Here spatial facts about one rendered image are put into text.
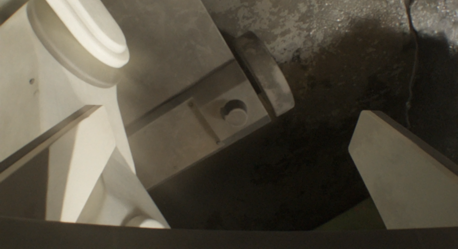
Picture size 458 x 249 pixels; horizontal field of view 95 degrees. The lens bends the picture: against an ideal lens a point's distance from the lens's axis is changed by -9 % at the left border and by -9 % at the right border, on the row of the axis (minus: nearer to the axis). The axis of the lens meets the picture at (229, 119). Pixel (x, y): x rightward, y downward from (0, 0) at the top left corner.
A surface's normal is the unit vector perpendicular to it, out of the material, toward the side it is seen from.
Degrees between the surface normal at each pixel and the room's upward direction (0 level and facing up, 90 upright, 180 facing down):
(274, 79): 6
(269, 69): 19
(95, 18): 90
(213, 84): 45
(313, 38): 0
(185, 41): 0
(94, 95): 90
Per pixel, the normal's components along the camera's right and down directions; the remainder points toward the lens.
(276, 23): 0.09, 0.38
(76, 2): 0.66, -0.09
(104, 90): 0.85, -0.51
